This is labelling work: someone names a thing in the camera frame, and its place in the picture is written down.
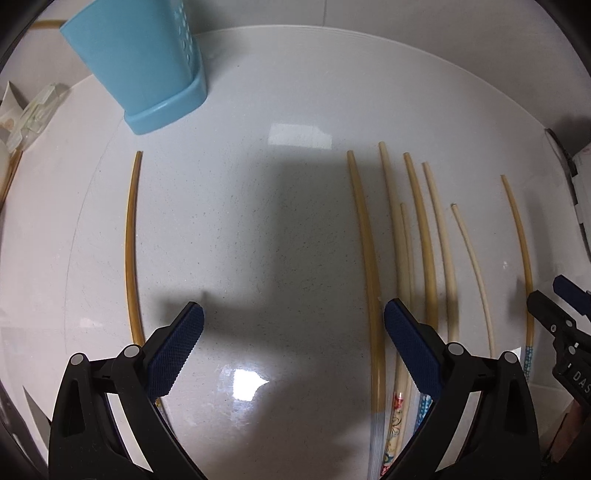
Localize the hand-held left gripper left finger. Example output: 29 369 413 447
48 301 206 480

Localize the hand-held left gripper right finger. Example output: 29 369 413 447
384 298 541 480

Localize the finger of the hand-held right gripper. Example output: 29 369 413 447
553 275 591 324
526 289 591 356

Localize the amber chopstick blue patterned end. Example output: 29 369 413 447
501 174 536 384

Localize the cream bamboo chopstick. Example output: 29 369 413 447
421 161 461 344

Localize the tan bamboo chopstick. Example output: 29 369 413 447
403 152 439 432

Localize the blue plastic utensil holder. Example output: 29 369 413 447
59 0 208 136

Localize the wooden board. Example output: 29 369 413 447
0 150 23 208

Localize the clear plastic food container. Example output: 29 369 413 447
7 83 70 151

